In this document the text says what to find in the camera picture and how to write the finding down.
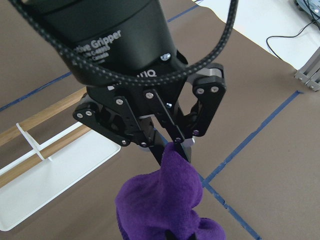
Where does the lower wooden rack rod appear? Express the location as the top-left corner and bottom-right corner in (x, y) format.
(0, 125), (90, 188)

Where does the black braided left cable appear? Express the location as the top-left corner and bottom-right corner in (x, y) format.
(7, 0), (241, 86)

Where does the aluminium frame post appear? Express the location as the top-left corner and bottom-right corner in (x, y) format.
(294, 48), (320, 92)

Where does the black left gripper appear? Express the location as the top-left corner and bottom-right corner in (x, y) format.
(11, 0), (187, 164)

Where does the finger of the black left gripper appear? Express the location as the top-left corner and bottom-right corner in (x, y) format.
(143, 63), (227, 162)

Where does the purple microfiber towel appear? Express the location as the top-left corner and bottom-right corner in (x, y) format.
(115, 142), (227, 240)

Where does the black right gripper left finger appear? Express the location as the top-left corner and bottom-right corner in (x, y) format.
(164, 230), (177, 240)

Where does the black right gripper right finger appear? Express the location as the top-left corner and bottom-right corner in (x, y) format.
(188, 233), (197, 240)

